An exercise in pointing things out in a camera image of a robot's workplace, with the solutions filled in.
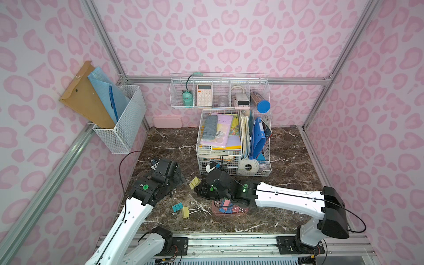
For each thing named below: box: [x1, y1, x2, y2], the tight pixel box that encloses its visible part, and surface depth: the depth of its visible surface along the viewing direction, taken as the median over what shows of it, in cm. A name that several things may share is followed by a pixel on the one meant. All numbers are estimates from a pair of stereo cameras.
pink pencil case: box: [152, 114, 183, 129], surface depth 120 cm
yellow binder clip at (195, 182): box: [188, 176, 202, 190], surface depth 73 cm
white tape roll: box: [238, 158, 260, 174], surface depth 95 cm
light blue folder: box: [87, 66, 131, 125], surface depth 71 cm
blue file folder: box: [251, 117, 266, 161], surface depth 92 cm
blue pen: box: [108, 84, 119, 123], surface depth 68 cm
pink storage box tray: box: [212, 199, 249, 215], surface depth 84 cm
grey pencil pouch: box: [202, 114, 219, 140], surface depth 89 cm
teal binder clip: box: [171, 202, 184, 213], surface depth 85 cm
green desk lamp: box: [182, 72, 204, 107], surface depth 92 cm
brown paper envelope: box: [59, 60, 116, 129], surface depth 69 cm
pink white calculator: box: [196, 83, 213, 107], surface depth 97 cm
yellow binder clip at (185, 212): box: [182, 206, 190, 219], surface depth 84 cm
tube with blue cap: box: [250, 90, 272, 114], surface depth 85 cm
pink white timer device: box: [233, 93, 251, 110], surface depth 90 cm
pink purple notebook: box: [199, 112, 234, 149], surface depth 90 cm
